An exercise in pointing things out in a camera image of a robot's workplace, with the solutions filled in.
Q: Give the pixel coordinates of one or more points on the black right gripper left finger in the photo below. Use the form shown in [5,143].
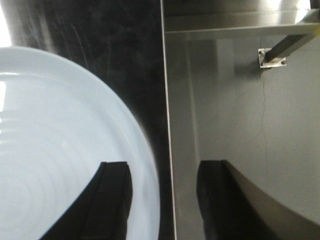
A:
[102,209]

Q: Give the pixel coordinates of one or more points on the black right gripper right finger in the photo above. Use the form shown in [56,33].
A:
[233,208]

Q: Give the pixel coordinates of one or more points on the light blue plate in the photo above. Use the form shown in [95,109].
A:
[58,122]

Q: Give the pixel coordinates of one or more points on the steel table leg with footplate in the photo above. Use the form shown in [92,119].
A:
[277,56]

